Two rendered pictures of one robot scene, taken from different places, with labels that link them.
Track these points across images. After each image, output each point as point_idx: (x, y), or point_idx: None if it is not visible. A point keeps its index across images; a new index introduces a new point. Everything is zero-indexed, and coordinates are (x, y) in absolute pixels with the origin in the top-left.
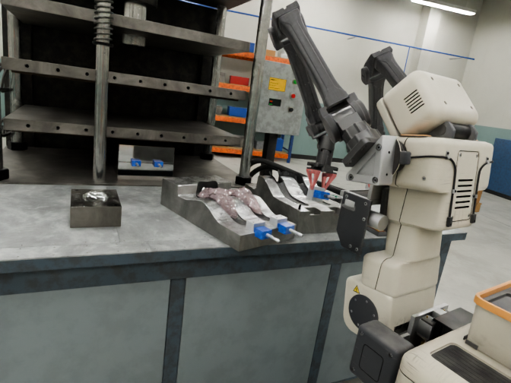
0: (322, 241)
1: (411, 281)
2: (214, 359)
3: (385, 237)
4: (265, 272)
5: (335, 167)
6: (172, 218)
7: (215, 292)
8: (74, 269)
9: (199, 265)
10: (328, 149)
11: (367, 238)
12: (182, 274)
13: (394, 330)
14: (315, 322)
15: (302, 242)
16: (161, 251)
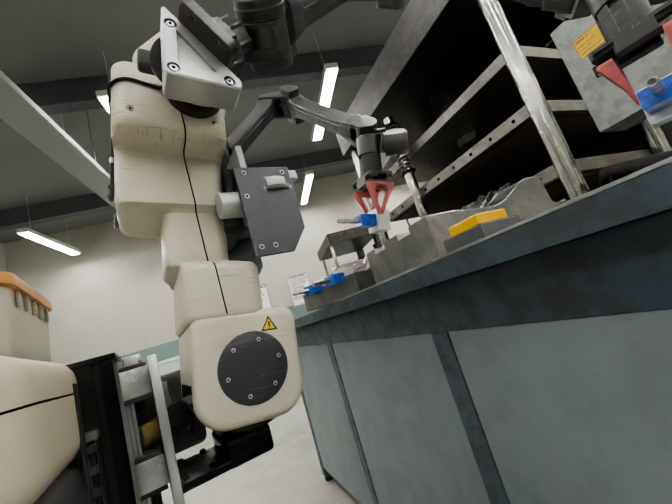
0: (365, 288)
1: (176, 313)
2: (379, 454)
3: (457, 249)
4: (367, 342)
5: (366, 173)
6: None
7: (348, 362)
8: (302, 332)
9: (331, 331)
10: (358, 157)
11: (420, 266)
12: (328, 340)
13: (189, 394)
14: (471, 469)
15: (351, 295)
16: (301, 316)
